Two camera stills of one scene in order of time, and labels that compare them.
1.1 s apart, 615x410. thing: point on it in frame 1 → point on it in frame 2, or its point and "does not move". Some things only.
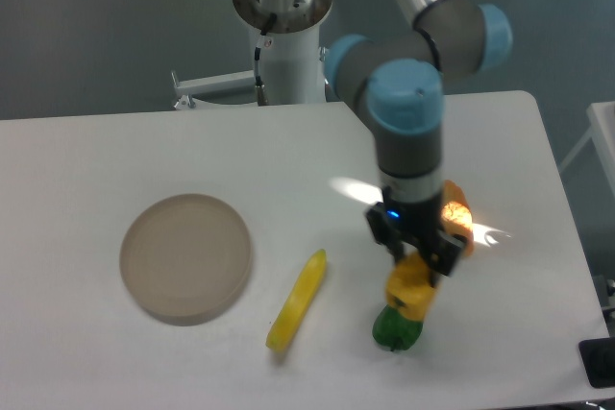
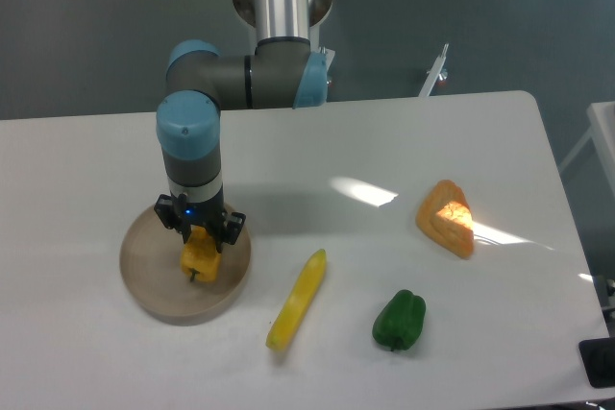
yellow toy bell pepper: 408,286 → 200,256
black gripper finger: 433,277 → 219,238
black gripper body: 417,227 → 181,213
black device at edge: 598,357 does not move
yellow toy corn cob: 297,304 does not move
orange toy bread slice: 456,214 does not move
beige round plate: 184,257 does not move
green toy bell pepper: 395,330 does not move
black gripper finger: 398,251 → 185,232
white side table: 602,117 does not move
